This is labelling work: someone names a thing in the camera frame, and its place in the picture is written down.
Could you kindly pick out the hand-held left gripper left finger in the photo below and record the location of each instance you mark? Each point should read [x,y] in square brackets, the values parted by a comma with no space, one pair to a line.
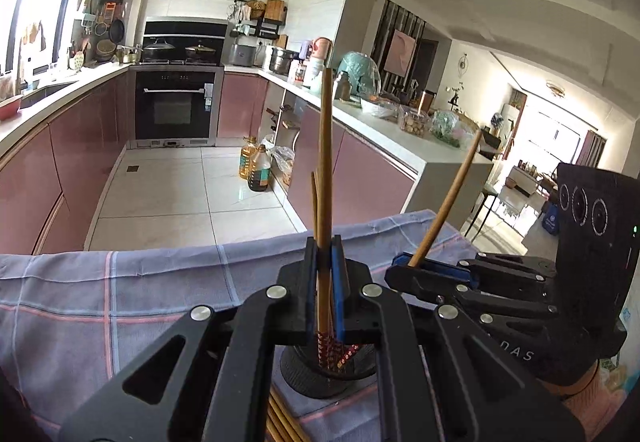
[313,287]

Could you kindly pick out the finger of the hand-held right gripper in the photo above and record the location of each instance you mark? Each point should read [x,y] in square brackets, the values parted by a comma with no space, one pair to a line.
[440,270]
[425,287]

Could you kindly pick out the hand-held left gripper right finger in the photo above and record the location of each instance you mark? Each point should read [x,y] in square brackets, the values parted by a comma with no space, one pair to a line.
[341,292]

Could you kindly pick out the black mesh utensil holder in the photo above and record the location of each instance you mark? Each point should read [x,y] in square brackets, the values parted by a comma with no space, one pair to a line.
[320,384]

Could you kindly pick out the person's right forearm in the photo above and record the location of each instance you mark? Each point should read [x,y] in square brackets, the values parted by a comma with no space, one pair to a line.
[595,409]

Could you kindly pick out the pink kitchen island cabinet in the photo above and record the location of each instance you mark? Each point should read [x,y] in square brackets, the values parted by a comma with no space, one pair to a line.
[370,177]

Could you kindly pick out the clear plastic bag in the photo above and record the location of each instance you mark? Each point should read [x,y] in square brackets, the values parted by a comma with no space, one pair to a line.
[284,161]

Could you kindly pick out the clear snack container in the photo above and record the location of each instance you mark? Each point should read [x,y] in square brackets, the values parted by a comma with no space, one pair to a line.
[414,122]

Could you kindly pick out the grey checked tablecloth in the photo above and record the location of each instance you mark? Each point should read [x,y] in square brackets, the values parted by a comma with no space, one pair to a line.
[125,282]

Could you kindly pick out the pink corner base cabinet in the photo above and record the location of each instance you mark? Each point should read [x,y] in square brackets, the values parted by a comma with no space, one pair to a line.
[237,101]

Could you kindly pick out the green glass jar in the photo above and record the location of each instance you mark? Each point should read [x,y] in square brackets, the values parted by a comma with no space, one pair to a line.
[357,71]

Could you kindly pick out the steel stockpot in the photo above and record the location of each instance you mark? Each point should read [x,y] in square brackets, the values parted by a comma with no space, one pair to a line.
[282,60]

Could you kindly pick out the built-in black oven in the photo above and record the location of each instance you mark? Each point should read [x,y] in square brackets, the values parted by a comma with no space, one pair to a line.
[175,104]

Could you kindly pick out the silver rice cooker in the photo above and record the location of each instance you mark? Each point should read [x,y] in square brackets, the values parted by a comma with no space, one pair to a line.
[242,54]

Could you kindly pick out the cooking pot with glass lid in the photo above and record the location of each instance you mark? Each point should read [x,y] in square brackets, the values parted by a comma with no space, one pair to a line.
[200,52]

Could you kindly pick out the pink base cabinet run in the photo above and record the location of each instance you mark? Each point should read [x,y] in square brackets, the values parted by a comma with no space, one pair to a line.
[75,146]

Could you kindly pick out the black wok with lid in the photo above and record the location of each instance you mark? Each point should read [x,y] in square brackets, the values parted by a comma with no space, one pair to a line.
[159,50]

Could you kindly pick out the hanging black frying pan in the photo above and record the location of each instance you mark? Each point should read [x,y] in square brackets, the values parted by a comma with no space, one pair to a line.
[117,31]

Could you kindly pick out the red plastic basin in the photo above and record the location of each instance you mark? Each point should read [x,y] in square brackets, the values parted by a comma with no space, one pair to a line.
[9,107]

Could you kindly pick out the wall clock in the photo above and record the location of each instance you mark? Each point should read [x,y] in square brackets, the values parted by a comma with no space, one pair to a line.
[463,62]

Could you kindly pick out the pink wall painting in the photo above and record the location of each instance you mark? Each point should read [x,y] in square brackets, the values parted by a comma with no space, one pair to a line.
[402,50]

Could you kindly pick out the black wall storage rack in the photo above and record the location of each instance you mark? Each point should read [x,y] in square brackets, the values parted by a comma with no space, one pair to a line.
[265,26]

